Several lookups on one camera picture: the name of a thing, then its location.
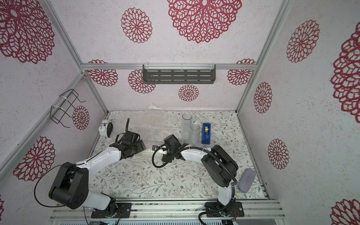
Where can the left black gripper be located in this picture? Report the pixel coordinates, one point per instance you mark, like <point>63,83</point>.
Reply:
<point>141,146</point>

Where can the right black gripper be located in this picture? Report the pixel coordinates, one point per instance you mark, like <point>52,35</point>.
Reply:
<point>166,153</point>

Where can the white ribbed ceramic vase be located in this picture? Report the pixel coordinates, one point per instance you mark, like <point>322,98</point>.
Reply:
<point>152,149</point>

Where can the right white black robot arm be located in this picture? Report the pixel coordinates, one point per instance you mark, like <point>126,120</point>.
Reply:
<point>219,165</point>

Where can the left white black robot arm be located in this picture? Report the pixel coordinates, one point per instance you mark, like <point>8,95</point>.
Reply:
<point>71,184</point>

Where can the front clear glass vase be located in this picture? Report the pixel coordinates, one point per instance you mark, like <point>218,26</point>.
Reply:
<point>194,134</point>

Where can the clear glass vase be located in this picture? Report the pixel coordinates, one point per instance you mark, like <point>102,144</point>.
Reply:
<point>194,134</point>
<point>185,125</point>

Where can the back clear glass vase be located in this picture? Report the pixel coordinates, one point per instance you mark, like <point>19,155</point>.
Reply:
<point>185,125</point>

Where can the blue tape dispenser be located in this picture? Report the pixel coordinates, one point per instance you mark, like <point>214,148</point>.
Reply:
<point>206,133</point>

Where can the grey oval sponge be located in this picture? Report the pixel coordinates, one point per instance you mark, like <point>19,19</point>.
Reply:
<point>246,180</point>

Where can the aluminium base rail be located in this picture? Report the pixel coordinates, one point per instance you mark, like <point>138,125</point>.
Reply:
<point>190,209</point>

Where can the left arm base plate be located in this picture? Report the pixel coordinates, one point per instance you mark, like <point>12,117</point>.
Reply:
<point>115,210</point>

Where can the grey slotted wall shelf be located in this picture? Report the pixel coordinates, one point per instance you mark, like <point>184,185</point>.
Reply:
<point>178,74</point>

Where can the black wire wall basket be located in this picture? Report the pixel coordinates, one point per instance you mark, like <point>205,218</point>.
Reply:
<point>60,110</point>

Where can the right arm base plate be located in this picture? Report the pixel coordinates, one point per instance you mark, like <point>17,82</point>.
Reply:
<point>234,210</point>

